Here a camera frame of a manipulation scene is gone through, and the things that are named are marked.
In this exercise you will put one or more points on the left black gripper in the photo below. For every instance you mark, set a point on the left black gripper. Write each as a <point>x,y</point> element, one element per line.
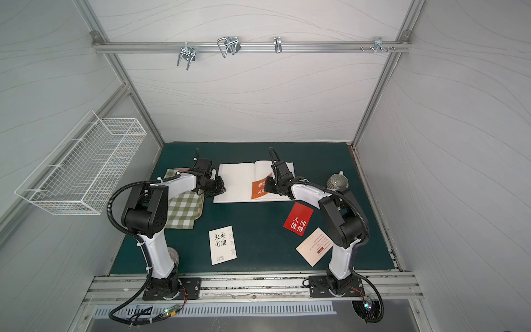
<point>213,185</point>

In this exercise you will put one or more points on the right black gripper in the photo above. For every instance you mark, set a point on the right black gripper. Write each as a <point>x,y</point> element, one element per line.
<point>273,185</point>

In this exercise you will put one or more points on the orange photo card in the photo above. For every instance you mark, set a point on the orange photo card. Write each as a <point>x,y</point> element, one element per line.
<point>258,190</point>

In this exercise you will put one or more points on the white photo album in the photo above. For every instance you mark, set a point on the white photo album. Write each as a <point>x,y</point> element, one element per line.
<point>238,179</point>

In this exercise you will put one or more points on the red photo card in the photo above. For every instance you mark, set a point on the red photo card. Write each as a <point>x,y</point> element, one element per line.
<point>298,219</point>

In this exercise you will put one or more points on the pale pink photo card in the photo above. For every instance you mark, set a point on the pale pink photo card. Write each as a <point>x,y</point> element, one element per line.
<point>314,247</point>

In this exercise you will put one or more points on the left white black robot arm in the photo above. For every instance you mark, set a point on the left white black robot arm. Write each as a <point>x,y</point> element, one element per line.
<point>145,217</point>

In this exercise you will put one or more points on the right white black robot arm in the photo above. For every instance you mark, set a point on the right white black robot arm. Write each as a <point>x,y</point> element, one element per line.
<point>346,224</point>

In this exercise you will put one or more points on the green checkered photo album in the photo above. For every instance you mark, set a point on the green checkered photo album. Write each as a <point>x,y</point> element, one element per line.
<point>183,209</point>

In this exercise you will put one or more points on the white photo card black text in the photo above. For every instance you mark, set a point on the white photo card black text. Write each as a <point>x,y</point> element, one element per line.
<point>222,245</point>

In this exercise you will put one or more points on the ribbed grey ceramic teapot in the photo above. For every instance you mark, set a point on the ribbed grey ceramic teapot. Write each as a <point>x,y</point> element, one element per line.
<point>337,181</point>

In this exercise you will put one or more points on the pink ribbed cup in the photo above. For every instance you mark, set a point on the pink ribbed cup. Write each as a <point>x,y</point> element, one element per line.
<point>174,256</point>

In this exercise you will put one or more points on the white slotted vent strip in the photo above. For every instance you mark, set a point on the white slotted vent strip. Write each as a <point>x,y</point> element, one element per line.
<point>211,310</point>

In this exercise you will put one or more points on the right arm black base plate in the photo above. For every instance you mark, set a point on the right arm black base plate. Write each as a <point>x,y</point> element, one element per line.
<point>321,286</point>

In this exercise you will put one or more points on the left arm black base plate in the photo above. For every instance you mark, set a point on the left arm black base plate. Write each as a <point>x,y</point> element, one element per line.
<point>188,286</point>

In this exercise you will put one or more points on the white wire basket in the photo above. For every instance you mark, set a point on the white wire basket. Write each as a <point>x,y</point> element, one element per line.
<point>81,173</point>

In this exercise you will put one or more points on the horizontal aluminium rail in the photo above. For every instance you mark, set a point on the horizontal aluminium rail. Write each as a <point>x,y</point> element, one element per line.
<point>262,47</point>

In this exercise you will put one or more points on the metal bracket with screws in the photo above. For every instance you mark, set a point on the metal bracket with screws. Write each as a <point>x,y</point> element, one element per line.
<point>378,47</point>

